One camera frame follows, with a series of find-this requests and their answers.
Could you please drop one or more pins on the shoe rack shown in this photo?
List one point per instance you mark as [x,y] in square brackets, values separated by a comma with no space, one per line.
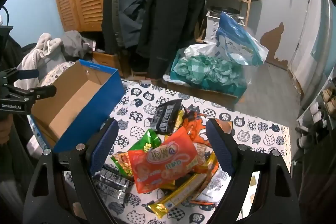
[315,113]

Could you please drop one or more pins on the wooden drawer box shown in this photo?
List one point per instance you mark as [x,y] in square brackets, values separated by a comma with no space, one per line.
[107,60]

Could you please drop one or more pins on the orange flame print snack packet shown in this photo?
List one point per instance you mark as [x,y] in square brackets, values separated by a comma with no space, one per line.
[195,121]

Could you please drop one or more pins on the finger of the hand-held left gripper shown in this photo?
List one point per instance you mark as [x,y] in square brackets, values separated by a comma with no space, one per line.
[39,92]
[27,73]

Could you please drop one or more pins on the grey garment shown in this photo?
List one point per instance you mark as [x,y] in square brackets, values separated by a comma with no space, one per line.
[74,41]

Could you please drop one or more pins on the long black coat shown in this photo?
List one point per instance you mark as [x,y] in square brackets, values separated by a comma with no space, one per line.
[173,16]

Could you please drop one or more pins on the white snack packet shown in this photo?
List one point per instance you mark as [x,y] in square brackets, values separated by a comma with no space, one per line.
[212,187]

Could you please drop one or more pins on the white storage crate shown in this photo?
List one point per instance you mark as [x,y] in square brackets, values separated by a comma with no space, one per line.
[211,27]

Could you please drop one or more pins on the dark round cooker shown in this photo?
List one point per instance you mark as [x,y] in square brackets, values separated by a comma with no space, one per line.
[225,10]

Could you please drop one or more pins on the white plastic bag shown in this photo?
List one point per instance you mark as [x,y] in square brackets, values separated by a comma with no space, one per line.
[199,49]

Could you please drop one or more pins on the red snack packet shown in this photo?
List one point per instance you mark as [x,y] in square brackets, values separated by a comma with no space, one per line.
[162,161]

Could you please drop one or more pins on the cat print cloth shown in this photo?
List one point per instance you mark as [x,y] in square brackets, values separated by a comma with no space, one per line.
[262,134]

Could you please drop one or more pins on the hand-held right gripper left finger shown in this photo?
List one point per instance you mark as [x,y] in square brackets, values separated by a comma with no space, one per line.
[103,146]

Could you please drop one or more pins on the white shoe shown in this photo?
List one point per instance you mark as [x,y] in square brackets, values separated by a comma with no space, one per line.
[305,140]

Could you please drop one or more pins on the long gold snack packet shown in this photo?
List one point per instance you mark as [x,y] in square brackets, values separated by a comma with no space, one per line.
[178,195]

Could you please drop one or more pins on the green snack packet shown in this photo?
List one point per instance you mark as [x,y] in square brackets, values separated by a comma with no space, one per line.
[144,146]

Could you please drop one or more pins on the person's left hand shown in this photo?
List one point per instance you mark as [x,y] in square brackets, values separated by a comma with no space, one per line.
[5,129]

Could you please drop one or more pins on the blue plastic bag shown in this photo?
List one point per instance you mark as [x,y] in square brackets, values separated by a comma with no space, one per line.
[236,40]

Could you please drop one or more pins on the pile of grey clothes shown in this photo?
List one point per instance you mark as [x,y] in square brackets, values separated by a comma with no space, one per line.
[44,50]

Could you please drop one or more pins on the black jacket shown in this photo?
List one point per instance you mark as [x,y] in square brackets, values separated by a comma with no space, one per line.
[107,19]

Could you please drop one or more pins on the black snack packet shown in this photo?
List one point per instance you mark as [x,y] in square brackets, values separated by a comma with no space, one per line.
[165,116]
[113,183]

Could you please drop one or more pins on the teal cardboard box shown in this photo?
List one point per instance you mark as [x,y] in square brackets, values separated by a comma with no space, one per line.
[210,95]

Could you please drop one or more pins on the tan patterned snack packet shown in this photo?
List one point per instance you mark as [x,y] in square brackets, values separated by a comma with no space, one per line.
[204,158]

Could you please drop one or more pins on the blue cardboard box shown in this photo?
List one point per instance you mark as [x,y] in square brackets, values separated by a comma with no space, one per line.
[78,98]

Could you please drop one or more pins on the green plastic bag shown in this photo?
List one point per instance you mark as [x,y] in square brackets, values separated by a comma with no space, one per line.
[207,71]

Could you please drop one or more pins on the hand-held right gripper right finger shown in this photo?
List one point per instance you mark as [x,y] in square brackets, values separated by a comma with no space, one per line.
[221,150]

